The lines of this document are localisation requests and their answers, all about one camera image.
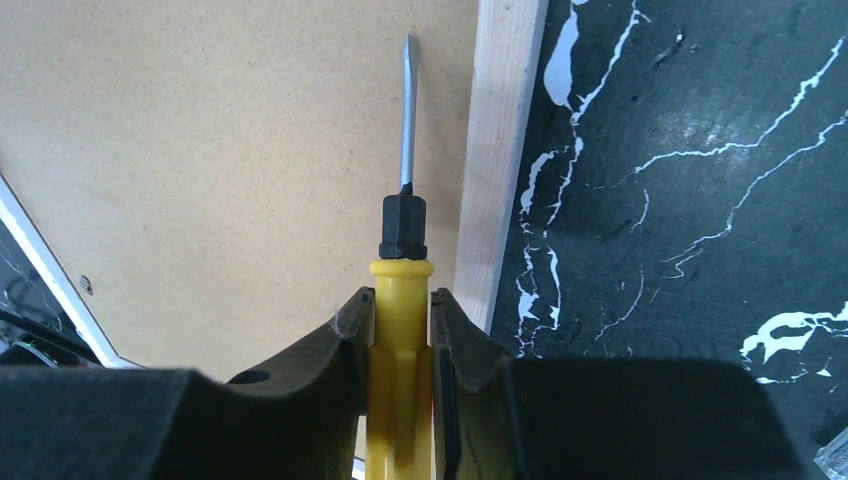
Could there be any yellow handled screwdriver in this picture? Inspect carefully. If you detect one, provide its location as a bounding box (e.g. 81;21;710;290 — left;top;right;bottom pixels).
365;34;434;479

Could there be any white wooden photo frame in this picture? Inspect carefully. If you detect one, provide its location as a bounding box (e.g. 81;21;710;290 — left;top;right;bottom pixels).
1;1;547;379

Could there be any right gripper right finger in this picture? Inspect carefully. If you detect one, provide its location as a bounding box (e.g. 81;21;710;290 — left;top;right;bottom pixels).
430;288;802;479

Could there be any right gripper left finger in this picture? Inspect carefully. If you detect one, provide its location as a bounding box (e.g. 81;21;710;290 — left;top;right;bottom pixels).
1;287;375;479

